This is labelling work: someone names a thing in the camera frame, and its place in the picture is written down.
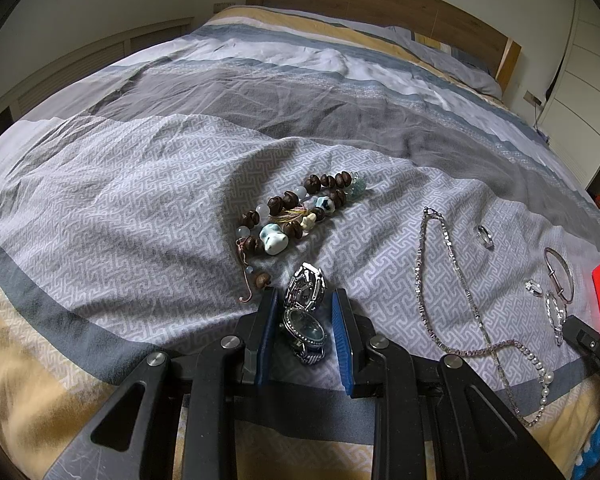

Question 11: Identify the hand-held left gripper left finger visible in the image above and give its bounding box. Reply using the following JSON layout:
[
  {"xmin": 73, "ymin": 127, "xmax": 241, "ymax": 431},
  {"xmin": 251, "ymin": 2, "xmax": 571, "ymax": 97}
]
[{"xmin": 45, "ymin": 287, "xmax": 281, "ymax": 480}]

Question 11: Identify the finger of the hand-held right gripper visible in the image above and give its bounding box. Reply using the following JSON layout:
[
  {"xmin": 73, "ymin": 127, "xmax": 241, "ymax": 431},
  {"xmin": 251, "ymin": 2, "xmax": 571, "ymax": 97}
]
[{"xmin": 561, "ymin": 314, "xmax": 600, "ymax": 368}]

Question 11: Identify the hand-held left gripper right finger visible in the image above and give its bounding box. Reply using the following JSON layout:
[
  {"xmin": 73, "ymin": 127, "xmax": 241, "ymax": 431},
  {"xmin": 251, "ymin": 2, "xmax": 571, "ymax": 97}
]
[{"xmin": 330, "ymin": 287, "xmax": 566, "ymax": 480}]

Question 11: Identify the twisted silver bracelet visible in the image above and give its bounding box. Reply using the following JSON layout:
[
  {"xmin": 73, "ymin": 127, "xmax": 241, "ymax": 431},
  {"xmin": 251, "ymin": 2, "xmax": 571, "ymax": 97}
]
[{"xmin": 545, "ymin": 290, "xmax": 567, "ymax": 347}]

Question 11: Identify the silver wrist watch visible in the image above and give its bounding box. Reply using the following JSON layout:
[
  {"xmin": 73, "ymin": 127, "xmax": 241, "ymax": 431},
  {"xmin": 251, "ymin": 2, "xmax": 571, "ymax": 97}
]
[{"xmin": 279, "ymin": 262, "xmax": 327, "ymax": 366}]

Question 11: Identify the thin metal bangle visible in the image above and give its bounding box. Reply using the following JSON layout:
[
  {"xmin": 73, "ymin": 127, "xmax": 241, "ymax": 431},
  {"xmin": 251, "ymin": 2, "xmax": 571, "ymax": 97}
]
[{"xmin": 544, "ymin": 247, "xmax": 576, "ymax": 305}]

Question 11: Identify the silver chain necklace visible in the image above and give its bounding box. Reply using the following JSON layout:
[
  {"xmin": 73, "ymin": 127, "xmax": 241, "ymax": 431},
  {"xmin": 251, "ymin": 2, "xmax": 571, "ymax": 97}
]
[{"xmin": 416, "ymin": 206, "xmax": 554, "ymax": 428}]

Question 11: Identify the person's right hand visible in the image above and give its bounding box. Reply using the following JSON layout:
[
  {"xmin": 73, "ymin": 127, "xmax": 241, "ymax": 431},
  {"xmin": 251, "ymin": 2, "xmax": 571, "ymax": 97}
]
[{"xmin": 576, "ymin": 410, "xmax": 600, "ymax": 478}]

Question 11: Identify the striped grey yellow duvet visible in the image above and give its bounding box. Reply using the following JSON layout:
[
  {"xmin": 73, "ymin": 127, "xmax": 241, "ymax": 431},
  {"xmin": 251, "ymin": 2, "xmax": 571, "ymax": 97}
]
[{"xmin": 0, "ymin": 2, "xmax": 600, "ymax": 480}]

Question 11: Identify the white wardrobe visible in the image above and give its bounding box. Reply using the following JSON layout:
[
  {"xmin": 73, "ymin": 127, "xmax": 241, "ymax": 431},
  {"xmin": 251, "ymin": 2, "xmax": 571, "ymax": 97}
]
[{"xmin": 537, "ymin": 0, "xmax": 600, "ymax": 191}]

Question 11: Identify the grey striped pillow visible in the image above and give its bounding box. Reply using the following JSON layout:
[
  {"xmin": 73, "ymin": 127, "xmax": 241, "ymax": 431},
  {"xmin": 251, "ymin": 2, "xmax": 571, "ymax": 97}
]
[{"xmin": 387, "ymin": 25, "xmax": 503, "ymax": 98}]

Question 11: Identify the beige louvred cabinet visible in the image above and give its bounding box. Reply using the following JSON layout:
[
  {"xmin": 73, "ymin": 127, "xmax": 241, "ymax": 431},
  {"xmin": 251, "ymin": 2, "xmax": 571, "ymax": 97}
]
[{"xmin": 0, "ymin": 16, "xmax": 196, "ymax": 153}]

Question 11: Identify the wooden headboard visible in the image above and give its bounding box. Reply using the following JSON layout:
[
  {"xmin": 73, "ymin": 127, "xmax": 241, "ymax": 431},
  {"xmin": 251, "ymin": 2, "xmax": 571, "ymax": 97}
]
[{"xmin": 246, "ymin": 0, "xmax": 522, "ymax": 93}]

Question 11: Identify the brown beaded bracelet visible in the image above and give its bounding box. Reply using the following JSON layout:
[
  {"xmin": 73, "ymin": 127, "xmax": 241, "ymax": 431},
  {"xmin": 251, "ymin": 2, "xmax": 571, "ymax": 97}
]
[{"xmin": 236, "ymin": 171, "xmax": 370, "ymax": 304}]

